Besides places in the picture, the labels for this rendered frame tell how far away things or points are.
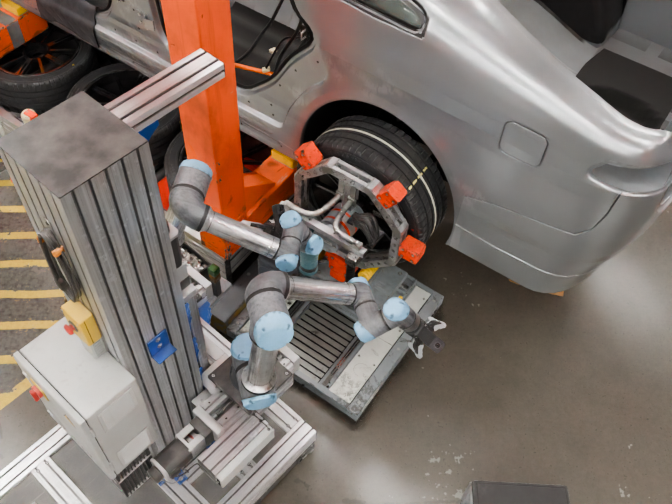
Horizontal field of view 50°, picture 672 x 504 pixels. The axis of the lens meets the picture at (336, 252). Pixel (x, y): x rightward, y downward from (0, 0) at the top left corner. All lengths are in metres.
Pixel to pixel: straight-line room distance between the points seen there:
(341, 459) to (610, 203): 1.68
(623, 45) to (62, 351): 3.18
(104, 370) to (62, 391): 0.13
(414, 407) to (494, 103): 1.63
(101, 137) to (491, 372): 2.53
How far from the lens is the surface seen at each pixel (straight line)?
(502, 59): 2.57
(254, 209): 3.35
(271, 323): 2.08
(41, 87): 4.45
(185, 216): 2.42
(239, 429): 2.72
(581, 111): 2.54
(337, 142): 2.97
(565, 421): 3.77
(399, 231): 2.93
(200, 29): 2.47
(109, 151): 1.75
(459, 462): 3.54
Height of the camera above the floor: 3.24
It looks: 53 degrees down
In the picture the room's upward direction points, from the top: 5 degrees clockwise
